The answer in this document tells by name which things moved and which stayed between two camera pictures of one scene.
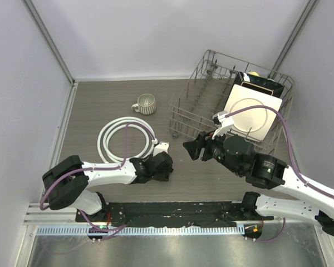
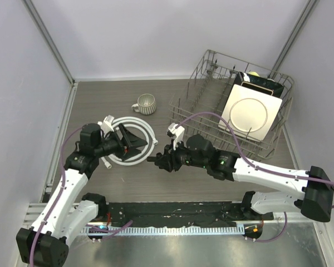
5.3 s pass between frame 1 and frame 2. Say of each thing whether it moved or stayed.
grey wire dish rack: stayed
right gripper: moved
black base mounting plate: stayed
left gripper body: moved
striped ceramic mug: stayed
